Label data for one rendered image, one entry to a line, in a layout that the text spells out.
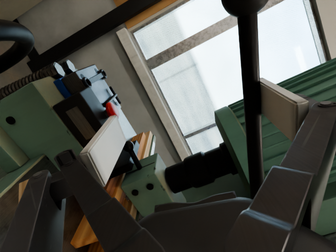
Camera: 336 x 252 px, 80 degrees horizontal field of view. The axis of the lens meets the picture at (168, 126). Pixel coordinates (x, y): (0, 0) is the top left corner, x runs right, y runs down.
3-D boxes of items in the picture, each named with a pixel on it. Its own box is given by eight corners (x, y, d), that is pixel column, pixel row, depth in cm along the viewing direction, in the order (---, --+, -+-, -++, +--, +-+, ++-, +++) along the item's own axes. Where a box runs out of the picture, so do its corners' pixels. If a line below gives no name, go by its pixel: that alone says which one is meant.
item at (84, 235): (111, 158, 49) (131, 149, 48) (114, 163, 50) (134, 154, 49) (69, 243, 29) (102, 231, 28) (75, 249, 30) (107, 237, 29)
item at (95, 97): (77, 72, 39) (101, 58, 38) (109, 119, 43) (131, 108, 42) (35, 88, 27) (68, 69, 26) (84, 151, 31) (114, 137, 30)
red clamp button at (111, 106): (107, 101, 33) (112, 98, 33) (117, 116, 34) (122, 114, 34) (101, 107, 30) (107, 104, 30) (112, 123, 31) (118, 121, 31)
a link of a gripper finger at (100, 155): (105, 187, 14) (96, 189, 14) (127, 140, 21) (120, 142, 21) (88, 152, 13) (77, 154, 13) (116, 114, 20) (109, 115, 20)
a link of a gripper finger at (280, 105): (295, 103, 11) (310, 100, 11) (254, 78, 18) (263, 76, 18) (296, 148, 13) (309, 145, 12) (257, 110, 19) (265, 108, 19)
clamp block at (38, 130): (42, 86, 42) (77, 66, 40) (81, 138, 47) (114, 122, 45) (-19, 110, 28) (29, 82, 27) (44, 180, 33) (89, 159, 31)
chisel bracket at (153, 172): (121, 166, 42) (157, 151, 40) (153, 212, 47) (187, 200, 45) (111, 192, 35) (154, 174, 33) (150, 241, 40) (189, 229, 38)
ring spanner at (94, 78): (101, 69, 40) (103, 67, 40) (106, 78, 41) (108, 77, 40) (79, 79, 31) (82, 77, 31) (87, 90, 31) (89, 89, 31)
